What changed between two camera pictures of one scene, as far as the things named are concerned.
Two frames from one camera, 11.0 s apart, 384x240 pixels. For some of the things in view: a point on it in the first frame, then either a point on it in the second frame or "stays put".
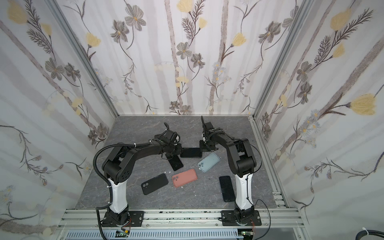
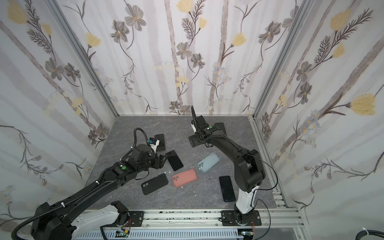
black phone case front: (154, 184) stays put
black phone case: (191, 152) → (220, 126)
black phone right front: (227, 188) stays put
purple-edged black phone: (175, 163) stays put
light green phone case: (208, 161) stays put
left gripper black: (179, 150) → (159, 161)
